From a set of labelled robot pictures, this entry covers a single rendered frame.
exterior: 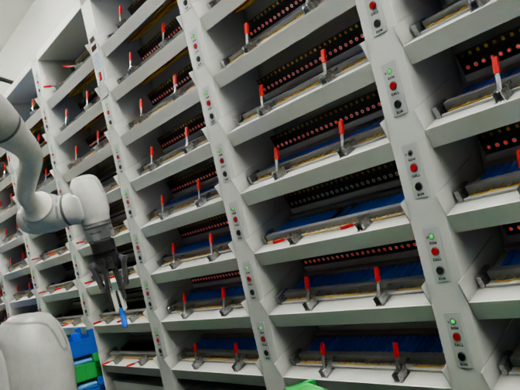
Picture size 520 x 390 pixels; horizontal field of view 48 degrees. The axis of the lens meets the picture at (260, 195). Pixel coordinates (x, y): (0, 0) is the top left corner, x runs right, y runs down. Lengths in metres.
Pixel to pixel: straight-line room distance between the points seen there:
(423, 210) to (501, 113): 0.27
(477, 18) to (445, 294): 0.58
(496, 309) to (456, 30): 0.58
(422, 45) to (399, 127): 0.18
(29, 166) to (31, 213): 0.26
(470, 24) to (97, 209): 1.20
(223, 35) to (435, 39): 0.85
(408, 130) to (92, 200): 1.00
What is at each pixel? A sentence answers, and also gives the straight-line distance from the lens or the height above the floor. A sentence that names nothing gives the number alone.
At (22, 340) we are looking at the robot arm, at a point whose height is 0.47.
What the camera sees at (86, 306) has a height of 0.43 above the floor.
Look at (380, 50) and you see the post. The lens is 1.41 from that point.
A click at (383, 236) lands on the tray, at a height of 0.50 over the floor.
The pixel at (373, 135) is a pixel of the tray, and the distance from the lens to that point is 1.51.
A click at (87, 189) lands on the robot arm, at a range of 1.90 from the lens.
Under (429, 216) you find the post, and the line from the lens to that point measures 1.36.
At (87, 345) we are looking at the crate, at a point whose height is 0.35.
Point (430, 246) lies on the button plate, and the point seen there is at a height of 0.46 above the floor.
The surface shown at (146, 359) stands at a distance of 2.70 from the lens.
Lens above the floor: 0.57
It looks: 4 degrees up
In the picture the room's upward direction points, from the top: 13 degrees counter-clockwise
